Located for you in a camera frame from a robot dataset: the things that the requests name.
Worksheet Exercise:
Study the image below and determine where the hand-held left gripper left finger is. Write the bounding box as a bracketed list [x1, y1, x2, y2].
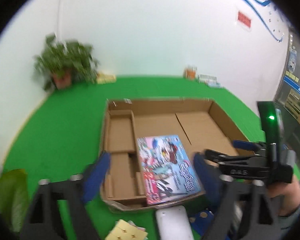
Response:
[20, 152, 113, 240]

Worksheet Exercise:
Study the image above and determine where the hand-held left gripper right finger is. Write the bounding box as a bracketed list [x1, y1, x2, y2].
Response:
[193, 152, 283, 240]

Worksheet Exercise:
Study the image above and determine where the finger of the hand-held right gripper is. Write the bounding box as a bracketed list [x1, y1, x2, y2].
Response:
[204, 149, 254, 166]
[233, 140, 265, 153]

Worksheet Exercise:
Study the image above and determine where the blue round tin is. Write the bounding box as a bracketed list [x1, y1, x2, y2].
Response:
[189, 205, 218, 240]

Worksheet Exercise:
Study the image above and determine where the colourful printed toy box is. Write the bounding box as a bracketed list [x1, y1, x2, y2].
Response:
[136, 134, 206, 207]

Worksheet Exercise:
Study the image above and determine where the white hair dryer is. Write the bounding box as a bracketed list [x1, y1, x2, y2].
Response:
[155, 205, 194, 240]

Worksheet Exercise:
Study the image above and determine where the cardboard box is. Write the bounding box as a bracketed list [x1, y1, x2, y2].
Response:
[99, 99, 255, 213]

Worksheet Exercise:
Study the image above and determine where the person's right forearm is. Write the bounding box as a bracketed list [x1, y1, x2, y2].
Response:
[277, 179, 300, 233]

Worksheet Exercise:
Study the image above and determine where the person's right hand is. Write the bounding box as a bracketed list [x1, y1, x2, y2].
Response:
[266, 177, 300, 215]

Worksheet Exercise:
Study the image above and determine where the glass door with notices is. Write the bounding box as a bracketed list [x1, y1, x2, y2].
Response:
[272, 27, 300, 170]

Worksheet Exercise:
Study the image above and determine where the yellow puzzle cube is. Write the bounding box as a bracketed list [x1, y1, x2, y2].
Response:
[104, 219, 149, 240]

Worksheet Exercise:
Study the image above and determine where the clear plastic box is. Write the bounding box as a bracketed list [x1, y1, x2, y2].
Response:
[197, 74, 224, 89]

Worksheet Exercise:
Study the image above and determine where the yellow-green leafy plant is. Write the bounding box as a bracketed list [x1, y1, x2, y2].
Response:
[0, 144, 30, 230]

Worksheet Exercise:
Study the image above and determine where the small orange box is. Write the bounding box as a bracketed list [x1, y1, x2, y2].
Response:
[184, 65, 198, 79]

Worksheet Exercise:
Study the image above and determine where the small yellow box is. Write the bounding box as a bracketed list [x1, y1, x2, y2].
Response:
[96, 71, 117, 84]

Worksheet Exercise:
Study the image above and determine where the potted green plant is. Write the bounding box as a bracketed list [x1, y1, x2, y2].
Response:
[34, 34, 100, 90]

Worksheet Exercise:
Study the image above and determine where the red wall sign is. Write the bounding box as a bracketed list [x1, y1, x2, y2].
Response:
[236, 10, 252, 32]

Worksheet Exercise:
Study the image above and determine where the blue wall decal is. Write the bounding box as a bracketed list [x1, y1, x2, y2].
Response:
[195, 0, 284, 43]

